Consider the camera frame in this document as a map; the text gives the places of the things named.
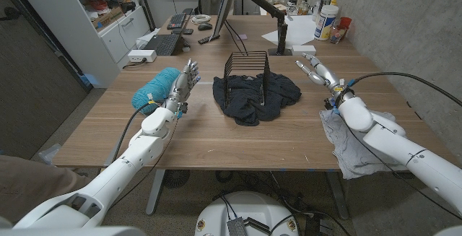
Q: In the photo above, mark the clear drinking glass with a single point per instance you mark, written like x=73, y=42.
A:
x=336, y=35

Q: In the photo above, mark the white power box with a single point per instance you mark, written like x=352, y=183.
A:
x=141, y=55

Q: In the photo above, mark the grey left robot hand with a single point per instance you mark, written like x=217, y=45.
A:
x=182, y=86

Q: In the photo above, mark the light grey shirt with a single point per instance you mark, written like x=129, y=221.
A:
x=352, y=149

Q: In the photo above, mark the white robot torso base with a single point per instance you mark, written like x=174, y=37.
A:
x=249, y=210

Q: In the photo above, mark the computer monitor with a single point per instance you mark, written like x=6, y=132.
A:
x=224, y=5

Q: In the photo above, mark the black remote control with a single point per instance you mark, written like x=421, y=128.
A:
x=208, y=39

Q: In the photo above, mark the black computer mouse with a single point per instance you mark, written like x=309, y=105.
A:
x=204, y=26

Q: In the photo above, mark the white shelf cabinet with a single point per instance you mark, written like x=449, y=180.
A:
x=76, y=37

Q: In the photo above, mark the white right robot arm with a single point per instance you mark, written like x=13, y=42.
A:
x=404, y=146

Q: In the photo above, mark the small white box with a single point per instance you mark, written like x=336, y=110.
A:
x=303, y=50

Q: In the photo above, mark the teal yarn skein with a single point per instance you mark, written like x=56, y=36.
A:
x=155, y=86

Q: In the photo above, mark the white wipes canister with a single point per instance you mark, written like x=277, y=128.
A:
x=325, y=23

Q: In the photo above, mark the white paper sheet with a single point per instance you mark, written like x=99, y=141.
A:
x=299, y=30

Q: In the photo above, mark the person's brown trouser leg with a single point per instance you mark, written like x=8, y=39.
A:
x=32, y=185

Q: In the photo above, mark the dark navy shirt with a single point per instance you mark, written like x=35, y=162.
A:
x=245, y=100

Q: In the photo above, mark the cardboard box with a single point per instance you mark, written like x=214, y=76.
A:
x=107, y=18

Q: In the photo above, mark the grey table leg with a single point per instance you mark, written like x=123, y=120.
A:
x=338, y=196
x=155, y=192

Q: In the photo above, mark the dark-lidded bottle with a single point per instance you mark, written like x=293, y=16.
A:
x=325, y=1

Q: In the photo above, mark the black keyboard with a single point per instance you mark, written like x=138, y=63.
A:
x=164, y=44
x=176, y=21

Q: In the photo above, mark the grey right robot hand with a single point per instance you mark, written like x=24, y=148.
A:
x=325, y=73

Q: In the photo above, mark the purple sticky note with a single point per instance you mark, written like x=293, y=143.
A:
x=242, y=37

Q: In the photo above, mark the red cup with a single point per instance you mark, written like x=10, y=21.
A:
x=345, y=22

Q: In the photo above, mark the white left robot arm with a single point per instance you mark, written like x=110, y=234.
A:
x=122, y=167

